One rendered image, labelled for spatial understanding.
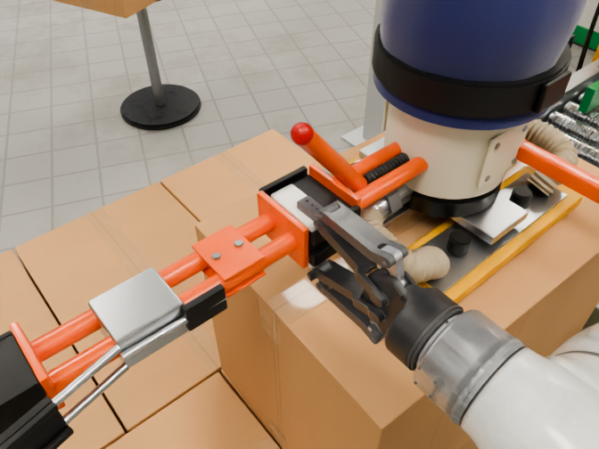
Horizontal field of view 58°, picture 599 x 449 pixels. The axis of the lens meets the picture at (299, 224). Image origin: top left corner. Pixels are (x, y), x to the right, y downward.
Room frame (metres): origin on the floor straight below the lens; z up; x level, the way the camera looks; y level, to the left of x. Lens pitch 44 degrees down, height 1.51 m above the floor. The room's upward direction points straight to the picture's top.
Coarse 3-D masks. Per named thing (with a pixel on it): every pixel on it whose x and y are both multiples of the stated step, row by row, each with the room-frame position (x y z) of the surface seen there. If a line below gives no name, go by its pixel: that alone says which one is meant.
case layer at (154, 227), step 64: (192, 192) 1.11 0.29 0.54; (256, 192) 1.11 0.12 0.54; (0, 256) 0.88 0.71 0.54; (64, 256) 0.88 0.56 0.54; (128, 256) 0.88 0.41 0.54; (0, 320) 0.69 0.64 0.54; (64, 320) 0.69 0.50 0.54; (128, 384) 0.54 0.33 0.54; (192, 384) 0.54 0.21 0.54; (64, 448) 0.42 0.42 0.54; (128, 448) 0.42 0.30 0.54; (192, 448) 0.42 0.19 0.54; (256, 448) 0.42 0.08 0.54
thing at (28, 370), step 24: (0, 336) 0.27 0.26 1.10; (24, 336) 0.27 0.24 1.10; (0, 360) 0.25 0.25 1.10; (24, 360) 0.25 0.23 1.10; (0, 384) 0.23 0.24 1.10; (24, 384) 0.23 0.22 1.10; (48, 384) 0.23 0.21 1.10; (0, 408) 0.21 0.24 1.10; (24, 408) 0.22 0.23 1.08; (0, 432) 0.20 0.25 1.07
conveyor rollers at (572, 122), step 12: (564, 108) 1.55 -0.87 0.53; (576, 108) 1.53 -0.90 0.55; (552, 120) 1.48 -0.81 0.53; (564, 120) 1.46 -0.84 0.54; (576, 120) 1.45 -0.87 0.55; (588, 120) 1.48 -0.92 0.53; (564, 132) 1.44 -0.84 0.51; (576, 132) 1.41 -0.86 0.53; (588, 132) 1.39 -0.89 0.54; (576, 144) 1.33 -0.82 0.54; (588, 144) 1.32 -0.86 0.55; (588, 156) 1.29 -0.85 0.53
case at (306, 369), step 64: (576, 256) 0.51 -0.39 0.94; (256, 320) 0.45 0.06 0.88; (320, 320) 0.41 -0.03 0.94; (512, 320) 0.41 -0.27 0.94; (576, 320) 0.58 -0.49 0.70; (256, 384) 0.47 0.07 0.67; (320, 384) 0.34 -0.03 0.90; (384, 384) 0.32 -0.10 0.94; (320, 448) 0.34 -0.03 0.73; (384, 448) 0.27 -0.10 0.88; (448, 448) 0.39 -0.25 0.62
